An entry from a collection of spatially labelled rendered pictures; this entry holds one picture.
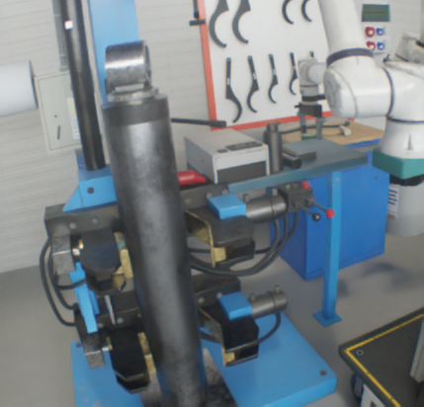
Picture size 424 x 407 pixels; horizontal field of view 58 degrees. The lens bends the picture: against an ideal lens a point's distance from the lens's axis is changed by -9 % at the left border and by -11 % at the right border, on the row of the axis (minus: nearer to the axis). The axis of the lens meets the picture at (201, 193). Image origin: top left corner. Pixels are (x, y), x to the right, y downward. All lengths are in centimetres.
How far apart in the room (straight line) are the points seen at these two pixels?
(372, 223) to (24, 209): 270
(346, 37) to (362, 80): 15
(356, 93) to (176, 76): 234
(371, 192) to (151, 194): 196
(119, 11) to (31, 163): 196
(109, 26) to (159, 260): 92
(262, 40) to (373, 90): 246
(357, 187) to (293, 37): 154
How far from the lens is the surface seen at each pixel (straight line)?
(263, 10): 363
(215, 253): 137
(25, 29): 331
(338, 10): 133
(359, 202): 292
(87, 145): 165
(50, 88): 210
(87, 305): 172
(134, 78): 125
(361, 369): 184
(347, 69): 123
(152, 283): 143
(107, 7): 170
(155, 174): 127
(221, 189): 165
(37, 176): 342
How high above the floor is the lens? 163
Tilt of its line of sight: 21 degrees down
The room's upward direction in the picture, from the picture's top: 7 degrees counter-clockwise
